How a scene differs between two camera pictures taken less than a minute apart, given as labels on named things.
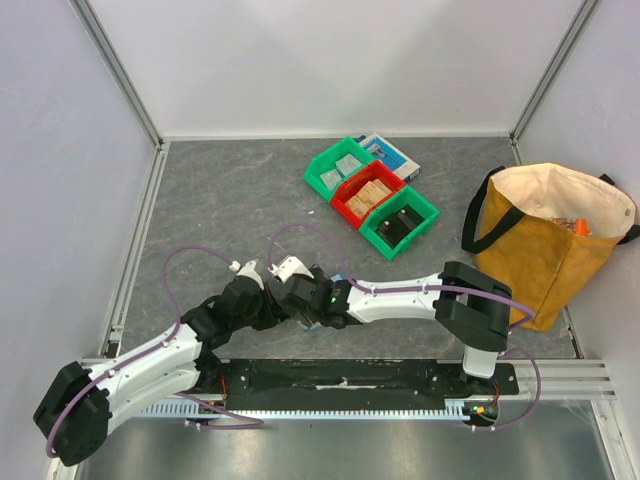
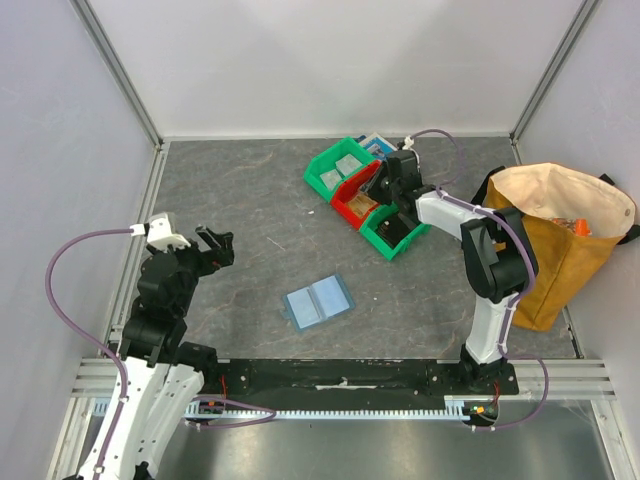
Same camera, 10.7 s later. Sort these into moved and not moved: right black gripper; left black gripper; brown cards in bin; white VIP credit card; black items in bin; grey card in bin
Moved: right black gripper; left black gripper
Not moved: grey card in bin; white VIP credit card; black items in bin; brown cards in bin
